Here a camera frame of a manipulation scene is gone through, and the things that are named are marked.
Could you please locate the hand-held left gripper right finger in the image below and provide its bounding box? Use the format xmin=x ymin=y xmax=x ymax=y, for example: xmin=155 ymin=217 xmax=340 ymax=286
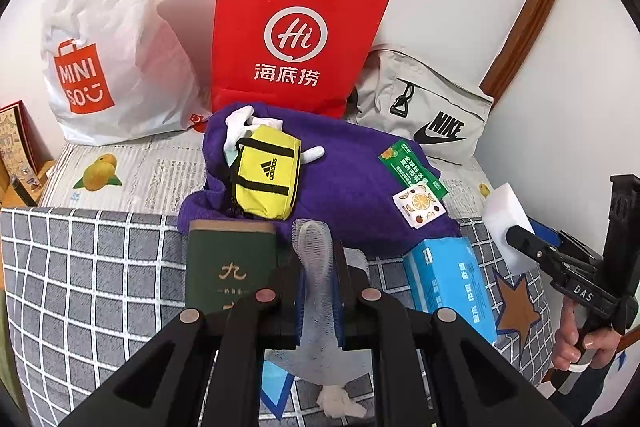
xmin=330 ymin=242 xmax=581 ymax=427

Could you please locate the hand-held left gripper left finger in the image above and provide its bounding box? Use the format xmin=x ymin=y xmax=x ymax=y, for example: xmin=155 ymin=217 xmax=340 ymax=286
xmin=60 ymin=252 xmax=307 ymax=427

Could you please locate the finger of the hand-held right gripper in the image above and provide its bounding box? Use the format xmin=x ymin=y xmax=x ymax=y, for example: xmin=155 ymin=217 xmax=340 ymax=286
xmin=504 ymin=225 xmax=576 ymax=280
xmin=527 ymin=216 xmax=603 ymax=265

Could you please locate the white sponge block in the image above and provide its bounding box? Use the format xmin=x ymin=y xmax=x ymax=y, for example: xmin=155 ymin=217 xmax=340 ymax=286
xmin=482 ymin=184 xmax=541 ymax=280

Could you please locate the white mesh cloth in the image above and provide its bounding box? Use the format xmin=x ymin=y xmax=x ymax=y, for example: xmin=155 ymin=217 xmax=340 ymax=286
xmin=265 ymin=218 xmax=373 ymax=383

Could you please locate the dark green tin box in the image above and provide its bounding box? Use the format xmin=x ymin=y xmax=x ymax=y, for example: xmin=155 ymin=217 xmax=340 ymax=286
xmin=184 ymin=219 xmax=278 ymax=313

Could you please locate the blue tissue pack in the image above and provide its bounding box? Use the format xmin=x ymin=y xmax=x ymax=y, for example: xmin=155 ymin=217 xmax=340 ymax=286
xmin=402 ymin=237 xmax=498 ymax=343

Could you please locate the fruit print packet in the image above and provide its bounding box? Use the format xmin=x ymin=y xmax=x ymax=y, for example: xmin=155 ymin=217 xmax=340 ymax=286
xmin=391 ymin=186 xmax=448 ymax=229

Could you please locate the small yellow bag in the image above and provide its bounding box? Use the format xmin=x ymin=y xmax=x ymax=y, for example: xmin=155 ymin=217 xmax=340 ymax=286
xmin=230 ymin=124 xmax=302 ymax=222

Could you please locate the long green wipes packet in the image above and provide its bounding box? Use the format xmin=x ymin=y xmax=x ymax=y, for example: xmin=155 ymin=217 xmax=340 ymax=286
xmin=377 ymin=140 xmax=447 ymax=202

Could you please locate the white plush toy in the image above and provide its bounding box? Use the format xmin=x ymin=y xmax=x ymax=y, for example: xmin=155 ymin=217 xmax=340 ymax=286
xmin=223 ymin=105 xmax=326 ymax=165

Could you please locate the person's right hand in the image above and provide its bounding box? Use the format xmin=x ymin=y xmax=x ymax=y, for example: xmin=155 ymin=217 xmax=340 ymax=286
xmin=552 ymin=297 xmax=623 ymax=370

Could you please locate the crumpled white tissue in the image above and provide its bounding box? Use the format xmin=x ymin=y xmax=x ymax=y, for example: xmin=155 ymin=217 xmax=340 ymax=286
xmin=316 ymin=384 xmax=366 ymax=419

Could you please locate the purple towel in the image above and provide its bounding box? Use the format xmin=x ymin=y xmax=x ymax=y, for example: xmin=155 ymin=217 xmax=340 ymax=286
xmin=180 ymin=103 xmax=462 ymax=253

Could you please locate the grey waist bag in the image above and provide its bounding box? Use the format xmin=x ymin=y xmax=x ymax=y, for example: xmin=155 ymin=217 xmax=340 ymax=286
xmin=350 ymin=43 xmax=495 ymax=165

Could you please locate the fruit print bed sheet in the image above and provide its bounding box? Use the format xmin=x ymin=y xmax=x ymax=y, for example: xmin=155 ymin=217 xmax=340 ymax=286
xmin=37 ymin=139 xmax=501 ymax=220

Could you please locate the grey checked blanket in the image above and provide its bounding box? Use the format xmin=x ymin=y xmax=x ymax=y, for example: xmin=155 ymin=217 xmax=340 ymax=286
xmin=0 ymin=206 xmax=556 ymax=427

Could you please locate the brown patterned box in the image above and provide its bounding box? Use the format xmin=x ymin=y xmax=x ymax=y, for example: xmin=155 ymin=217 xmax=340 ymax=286
xmin=0 ymin=101 xmax=43 ymax=180

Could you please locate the white plastic shopping bag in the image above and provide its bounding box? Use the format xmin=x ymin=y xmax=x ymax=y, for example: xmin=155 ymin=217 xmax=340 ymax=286
xmin=40 ymin=0 xmax=213 ymax=146

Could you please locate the brown wooden door frame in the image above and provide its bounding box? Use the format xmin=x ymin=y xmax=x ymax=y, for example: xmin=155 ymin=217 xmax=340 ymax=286
xmin=480 ymin=0 xmax=573 ymax=105

